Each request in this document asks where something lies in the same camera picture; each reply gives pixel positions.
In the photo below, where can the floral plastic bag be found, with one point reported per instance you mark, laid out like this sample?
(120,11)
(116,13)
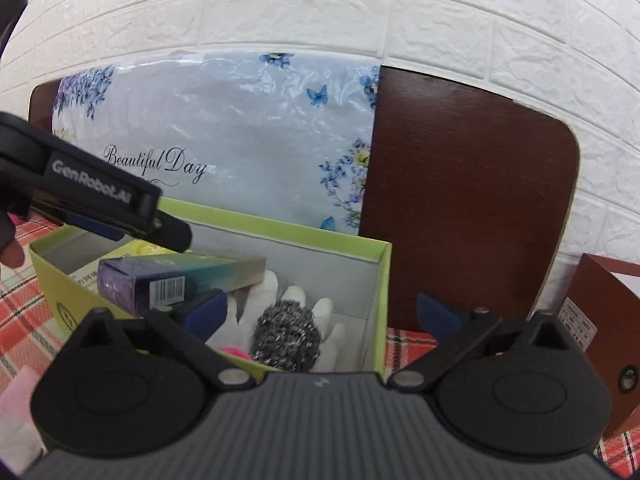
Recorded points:
(240,130)

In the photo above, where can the plaid cloth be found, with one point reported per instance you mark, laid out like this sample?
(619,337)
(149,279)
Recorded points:
(30,320)

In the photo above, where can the light green box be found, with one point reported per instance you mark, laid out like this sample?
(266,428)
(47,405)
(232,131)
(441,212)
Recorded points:
(310,250)

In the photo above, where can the white glove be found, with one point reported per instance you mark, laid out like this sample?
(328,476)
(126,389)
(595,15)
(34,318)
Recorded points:
(300,295)

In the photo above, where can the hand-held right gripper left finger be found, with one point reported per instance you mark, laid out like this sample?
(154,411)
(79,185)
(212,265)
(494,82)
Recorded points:
(207,312)

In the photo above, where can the steel wool scrubber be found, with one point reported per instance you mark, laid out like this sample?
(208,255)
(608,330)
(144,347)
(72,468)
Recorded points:
(287,335)

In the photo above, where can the brown cardboard shoe box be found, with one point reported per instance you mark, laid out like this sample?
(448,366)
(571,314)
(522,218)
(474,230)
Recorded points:
(605,320)

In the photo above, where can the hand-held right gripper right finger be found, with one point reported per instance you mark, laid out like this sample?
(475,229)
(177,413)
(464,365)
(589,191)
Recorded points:
(437,316)

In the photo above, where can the pale yellow box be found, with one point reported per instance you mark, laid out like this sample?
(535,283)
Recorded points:
(87,275)

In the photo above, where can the pale pink cloth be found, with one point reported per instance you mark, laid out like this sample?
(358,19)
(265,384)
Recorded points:
(17,400)

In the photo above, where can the person's left hand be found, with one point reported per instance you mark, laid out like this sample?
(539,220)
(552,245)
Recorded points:
(11,250)

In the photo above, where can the blue purple box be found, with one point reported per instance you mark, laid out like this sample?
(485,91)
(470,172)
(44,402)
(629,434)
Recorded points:
(200,272)

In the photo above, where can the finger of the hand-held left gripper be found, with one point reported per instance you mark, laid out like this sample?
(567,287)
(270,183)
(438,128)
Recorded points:
(174,232)
(90,224)

